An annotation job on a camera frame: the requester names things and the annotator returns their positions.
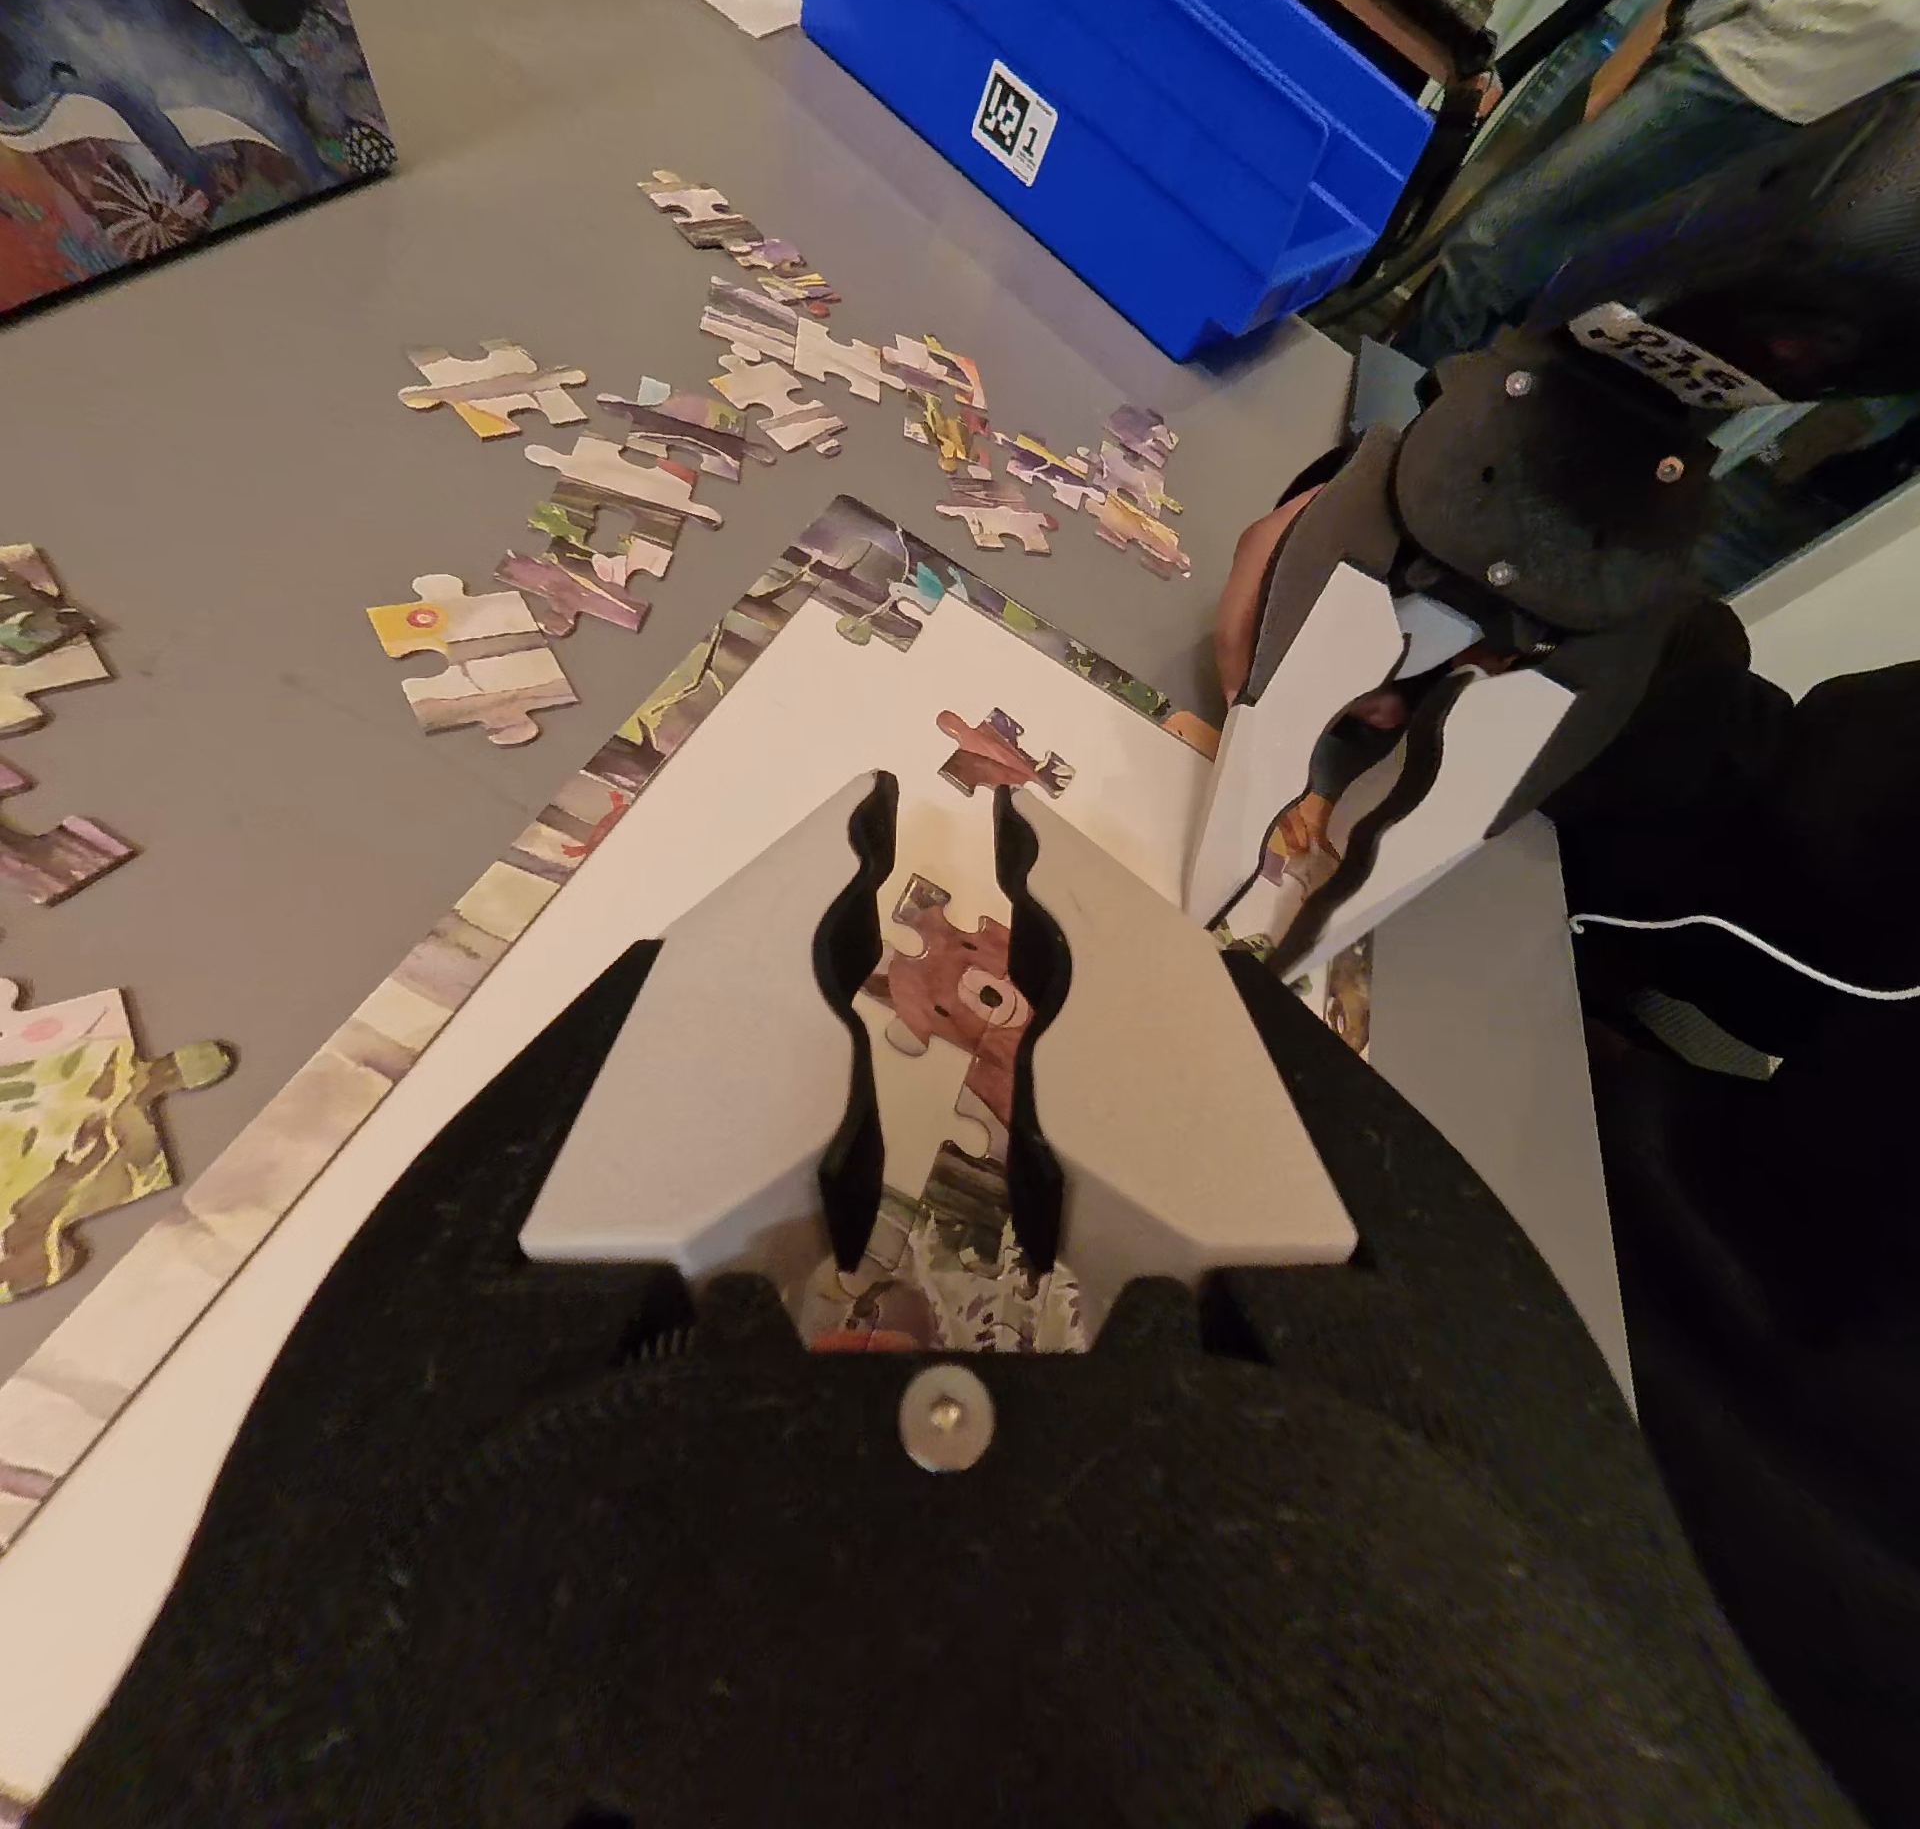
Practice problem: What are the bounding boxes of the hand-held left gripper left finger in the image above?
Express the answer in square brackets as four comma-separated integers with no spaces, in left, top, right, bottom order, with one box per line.
[516,769,901,1281]

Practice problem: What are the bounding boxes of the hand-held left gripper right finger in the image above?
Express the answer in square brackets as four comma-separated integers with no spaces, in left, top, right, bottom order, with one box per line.
[993,786,1364,1281]

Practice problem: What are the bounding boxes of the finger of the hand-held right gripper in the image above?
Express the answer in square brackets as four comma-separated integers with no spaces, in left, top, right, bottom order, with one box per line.
[1181,426,1414,930]
[1270,666,1579,986]

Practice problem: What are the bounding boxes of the brown purple puzzle piece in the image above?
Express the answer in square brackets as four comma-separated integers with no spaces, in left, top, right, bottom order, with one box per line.
[932,708,1077,799]

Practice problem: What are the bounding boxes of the jigsaw puzzle frame tray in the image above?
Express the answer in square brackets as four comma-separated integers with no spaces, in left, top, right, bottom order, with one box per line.
[0,495,1375,1802]

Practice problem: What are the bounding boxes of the person's right hand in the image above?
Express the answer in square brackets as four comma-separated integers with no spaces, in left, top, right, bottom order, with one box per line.
[1214,517,1276,711]

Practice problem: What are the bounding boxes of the grey teal puzzle piece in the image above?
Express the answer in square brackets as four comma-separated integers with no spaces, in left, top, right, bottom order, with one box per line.
[832,571,959,656]

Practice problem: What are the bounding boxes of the blue plastic bin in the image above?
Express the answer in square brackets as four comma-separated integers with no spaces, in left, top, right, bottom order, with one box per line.
[800,0,1440,364]

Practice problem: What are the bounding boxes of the scattered loose jigsaw pieces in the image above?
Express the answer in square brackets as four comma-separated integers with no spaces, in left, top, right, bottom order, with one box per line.
[0,172,1197,1310]

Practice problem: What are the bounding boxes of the person's black clothing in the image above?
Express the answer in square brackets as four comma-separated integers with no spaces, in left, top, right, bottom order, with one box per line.
[1561,811,1920,1829]

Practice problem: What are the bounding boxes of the white printed tag sticker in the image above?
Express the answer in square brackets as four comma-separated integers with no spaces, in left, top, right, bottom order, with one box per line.
[972,58,1059,190]

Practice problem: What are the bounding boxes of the illustrated puzzle box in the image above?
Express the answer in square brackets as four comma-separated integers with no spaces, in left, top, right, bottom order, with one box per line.
[0,0,395,318]

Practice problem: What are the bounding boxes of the white drawstring cord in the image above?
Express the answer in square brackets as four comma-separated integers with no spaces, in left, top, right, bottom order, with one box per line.
[1567,911,1920,1005]

